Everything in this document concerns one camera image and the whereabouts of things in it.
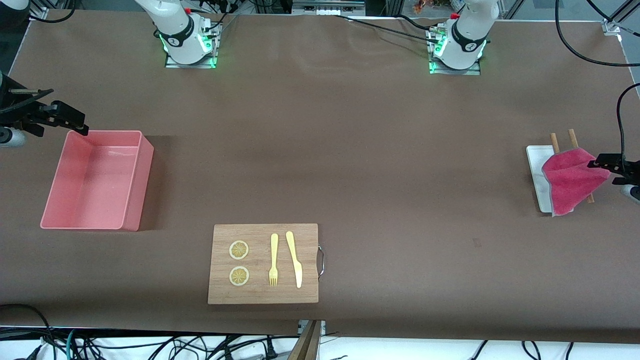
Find white rectangular tray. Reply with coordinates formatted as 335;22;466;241
526;145;575;215

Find black looped floor cable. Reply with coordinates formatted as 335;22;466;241
0;303;54;360

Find yellow plastic fork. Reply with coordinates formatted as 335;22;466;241
268;233;279;287

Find black cable on table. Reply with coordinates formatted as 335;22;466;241
334;14;444;45

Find brown table cover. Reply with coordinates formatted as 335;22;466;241
0;9;640;346

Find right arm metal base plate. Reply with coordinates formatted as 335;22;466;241
165;20;219;70

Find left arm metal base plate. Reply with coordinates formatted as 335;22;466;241
429;27;482;76

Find wooden cutting board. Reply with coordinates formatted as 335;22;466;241
207;223;320;305

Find pink plastic bin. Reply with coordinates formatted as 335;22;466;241
40;130;155;232

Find red microfibre cloth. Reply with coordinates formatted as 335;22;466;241
542;149;612;217

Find yellow plastic knife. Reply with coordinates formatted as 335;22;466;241
285;230;303;289

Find brown wooden beam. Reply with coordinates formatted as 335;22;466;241
287;320;321;360

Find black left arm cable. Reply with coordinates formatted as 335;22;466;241
554;0;640;164

